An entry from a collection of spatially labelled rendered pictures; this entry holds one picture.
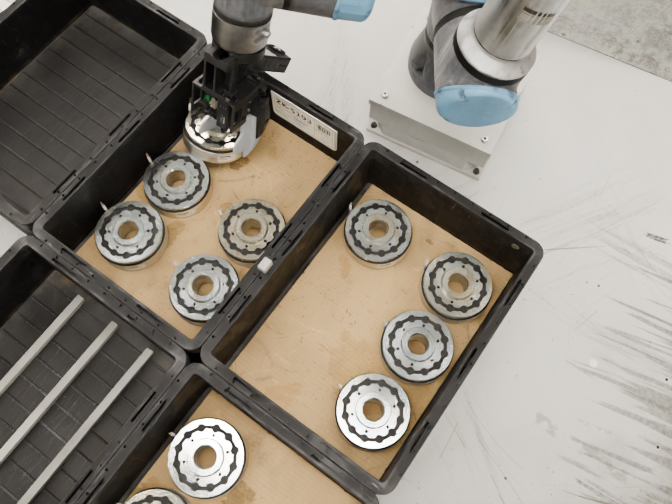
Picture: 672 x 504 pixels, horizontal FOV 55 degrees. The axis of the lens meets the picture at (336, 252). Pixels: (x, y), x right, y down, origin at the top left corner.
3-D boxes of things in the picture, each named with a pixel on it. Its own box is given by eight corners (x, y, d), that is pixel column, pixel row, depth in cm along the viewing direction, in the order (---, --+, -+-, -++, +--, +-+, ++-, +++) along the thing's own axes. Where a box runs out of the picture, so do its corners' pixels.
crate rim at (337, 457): (368, 145, 96) (369, 136, 94) (543, 254, 90) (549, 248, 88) (197, 359, 84) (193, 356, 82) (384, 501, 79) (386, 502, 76)
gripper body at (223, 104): (188, 113, 91) (192, 41, 82) (224, 85, 96) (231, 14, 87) (232, 139, 90) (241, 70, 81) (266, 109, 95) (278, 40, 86)
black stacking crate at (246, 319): (365, 176, 105) (369, 140, 94) (522, 276, 99) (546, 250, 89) (211, 372, 93) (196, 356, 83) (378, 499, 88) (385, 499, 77)
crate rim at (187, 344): (214, 48, 102) (211, 38, 100) (368, 144, 96) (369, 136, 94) (33, 236, 90) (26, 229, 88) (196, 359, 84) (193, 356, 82)
